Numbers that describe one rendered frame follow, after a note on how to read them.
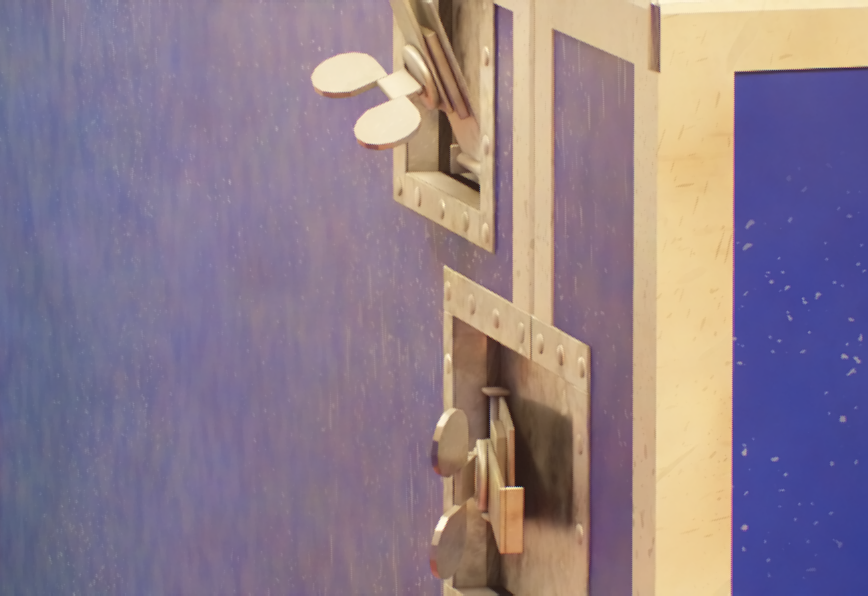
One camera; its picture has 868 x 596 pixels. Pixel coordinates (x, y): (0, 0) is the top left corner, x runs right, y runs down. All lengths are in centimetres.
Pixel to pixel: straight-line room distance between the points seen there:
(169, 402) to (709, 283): 67
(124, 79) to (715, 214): 73
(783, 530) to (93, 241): 79
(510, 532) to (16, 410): 83
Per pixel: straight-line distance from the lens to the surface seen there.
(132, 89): 313
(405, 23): 267
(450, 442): 262
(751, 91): 245
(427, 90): 267
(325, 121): 284
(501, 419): 266
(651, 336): 245
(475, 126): 266
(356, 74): 268
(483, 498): 263
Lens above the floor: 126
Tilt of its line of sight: 9 degrees down
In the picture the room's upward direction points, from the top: straight up
